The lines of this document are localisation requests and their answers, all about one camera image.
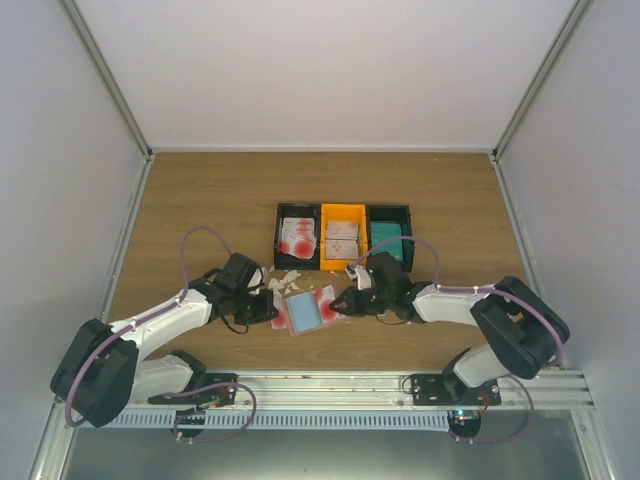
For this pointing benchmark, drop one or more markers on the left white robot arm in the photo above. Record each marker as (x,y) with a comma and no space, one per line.
(108,366)

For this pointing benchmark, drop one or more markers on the white cards in orange bin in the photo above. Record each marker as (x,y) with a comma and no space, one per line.
(341,240)

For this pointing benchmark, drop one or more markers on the red white cards stack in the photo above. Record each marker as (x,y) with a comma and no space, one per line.
(298,238)

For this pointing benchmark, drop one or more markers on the black card bin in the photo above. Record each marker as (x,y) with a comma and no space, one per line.
(286,262)
(388,221)

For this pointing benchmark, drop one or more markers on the black right card bin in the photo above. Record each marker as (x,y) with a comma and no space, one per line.
(388,221)

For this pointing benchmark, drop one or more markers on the red white credit card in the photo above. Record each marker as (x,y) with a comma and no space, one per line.
(324,297)

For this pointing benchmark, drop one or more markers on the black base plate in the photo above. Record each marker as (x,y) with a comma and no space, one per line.
(192,408)
(465,406)

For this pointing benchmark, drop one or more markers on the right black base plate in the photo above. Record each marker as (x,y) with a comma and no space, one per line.
(465,406)

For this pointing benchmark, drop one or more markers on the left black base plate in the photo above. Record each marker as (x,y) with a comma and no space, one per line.
(192,408)

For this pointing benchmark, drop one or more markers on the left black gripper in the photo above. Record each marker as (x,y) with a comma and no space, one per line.
(266,312)

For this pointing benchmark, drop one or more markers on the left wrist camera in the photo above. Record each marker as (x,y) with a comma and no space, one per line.
(257,281)

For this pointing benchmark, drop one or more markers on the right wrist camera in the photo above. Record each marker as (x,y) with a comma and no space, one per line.
(360,275)

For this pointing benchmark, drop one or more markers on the teal cards stack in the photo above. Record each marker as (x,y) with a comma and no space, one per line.
(380,235)

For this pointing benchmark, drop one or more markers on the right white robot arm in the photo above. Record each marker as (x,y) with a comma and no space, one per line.
(522,333)

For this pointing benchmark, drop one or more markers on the aluminium front rail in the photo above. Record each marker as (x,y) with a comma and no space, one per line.
(392,390)

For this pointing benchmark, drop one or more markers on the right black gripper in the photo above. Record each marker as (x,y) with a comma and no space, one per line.
(354,307)

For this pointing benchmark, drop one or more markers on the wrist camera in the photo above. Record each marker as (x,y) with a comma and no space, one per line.
(360,275)
(257,281)

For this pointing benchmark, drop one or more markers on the pink card holder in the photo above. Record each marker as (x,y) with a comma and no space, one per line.
(303,314)

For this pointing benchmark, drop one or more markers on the orange middle card bin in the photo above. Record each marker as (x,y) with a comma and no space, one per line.
(342,212)

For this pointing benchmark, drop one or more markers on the grey slotted cable duct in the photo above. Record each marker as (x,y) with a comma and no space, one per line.
(285,420)

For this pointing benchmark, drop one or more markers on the black left card bin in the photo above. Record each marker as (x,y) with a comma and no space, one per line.
(286,262)

